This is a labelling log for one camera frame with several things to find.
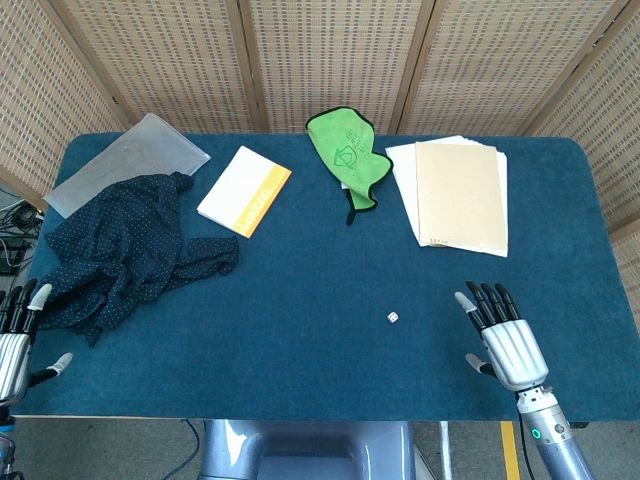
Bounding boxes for woven folding screen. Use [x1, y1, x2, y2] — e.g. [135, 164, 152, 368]
[0, 0, 640, 321]

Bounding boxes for blue cable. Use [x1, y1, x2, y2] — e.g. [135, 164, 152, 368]
[175, 418, 202, 480]

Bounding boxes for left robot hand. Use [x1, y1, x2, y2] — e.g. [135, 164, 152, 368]
[0, 278, 75, 404]

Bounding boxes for white paper sheets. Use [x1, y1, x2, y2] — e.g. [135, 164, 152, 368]
[384, 134, 510, 259]

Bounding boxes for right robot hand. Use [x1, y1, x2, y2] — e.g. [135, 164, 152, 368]
[453, 281, 550, 392]

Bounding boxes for green microfibre cloth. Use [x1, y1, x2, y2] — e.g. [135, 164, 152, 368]
[305, 107, 394, 226]

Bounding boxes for white and orange booklet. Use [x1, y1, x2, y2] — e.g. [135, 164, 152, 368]
[196, 145, 293, 239]

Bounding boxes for black cables and power strip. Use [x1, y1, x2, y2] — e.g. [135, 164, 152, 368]
[0, 185, 45, 277]

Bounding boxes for blue-grey robot torso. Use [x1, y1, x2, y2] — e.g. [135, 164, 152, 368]
[198, 418, 417, 480]

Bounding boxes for grey plastic document pouch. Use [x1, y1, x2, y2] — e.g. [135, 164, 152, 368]
[42, 112, 212, 220]

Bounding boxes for beige paper folder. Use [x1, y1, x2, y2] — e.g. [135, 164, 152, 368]
[415, 141, 509, 254]

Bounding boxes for dark blue dotted cloth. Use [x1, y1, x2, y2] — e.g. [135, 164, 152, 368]
[37, 171, 241, 350]

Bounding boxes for white table leg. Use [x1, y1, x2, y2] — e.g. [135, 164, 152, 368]
[437, 420, 455, 480]

